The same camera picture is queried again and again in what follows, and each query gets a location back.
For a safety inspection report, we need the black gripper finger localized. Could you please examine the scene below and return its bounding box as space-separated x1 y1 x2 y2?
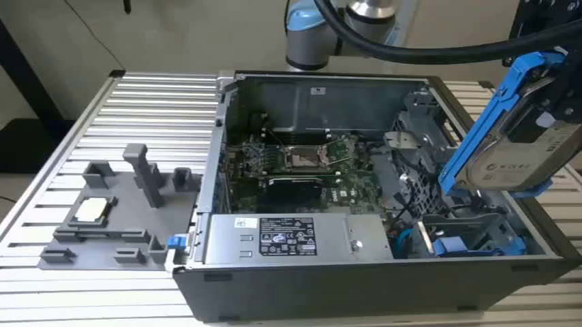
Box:
548 50 582 126

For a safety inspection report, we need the black disk wire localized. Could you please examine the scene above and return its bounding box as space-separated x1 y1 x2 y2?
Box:
390 149 421 222

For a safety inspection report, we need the grey metal disk bay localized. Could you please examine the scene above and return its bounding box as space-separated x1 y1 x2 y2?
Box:
383 90 461 219

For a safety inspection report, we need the metal socket cover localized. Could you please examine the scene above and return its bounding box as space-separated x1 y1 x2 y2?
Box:
323 134 361 163

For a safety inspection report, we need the green motherboard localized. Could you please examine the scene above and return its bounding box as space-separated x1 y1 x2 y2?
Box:
226 131 397 216

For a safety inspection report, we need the silver power supply unit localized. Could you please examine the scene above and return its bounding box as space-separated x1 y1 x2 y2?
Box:
199 213 395 265

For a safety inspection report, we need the black RAM slots row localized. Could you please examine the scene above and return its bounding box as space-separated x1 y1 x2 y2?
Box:
267 129 333 144

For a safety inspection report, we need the CPU socket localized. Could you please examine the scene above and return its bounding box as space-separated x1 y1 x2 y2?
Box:
282 144 330 170

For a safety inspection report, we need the thin metal locking lever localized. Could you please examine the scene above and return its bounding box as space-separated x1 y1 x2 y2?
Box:
265 127 289 151

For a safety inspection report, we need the black graphics card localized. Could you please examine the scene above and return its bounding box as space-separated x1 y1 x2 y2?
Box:
257 175 342 214

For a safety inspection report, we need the black open PC case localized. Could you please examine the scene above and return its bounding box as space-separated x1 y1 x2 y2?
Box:
171 69 582 323

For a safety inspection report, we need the grey parts rack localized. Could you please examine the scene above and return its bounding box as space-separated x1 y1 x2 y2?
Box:
39 142 204 272

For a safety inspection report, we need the silver CPU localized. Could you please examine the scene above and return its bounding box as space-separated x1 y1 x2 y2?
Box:
75 197 112 222

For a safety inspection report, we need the black desk leg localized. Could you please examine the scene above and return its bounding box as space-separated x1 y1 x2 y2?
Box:
0 18 70 123

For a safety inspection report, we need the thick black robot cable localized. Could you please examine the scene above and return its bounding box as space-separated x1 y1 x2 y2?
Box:
311 0 568 65

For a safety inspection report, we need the blue data cable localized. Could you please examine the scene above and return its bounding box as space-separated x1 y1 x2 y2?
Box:
394 228 413 258

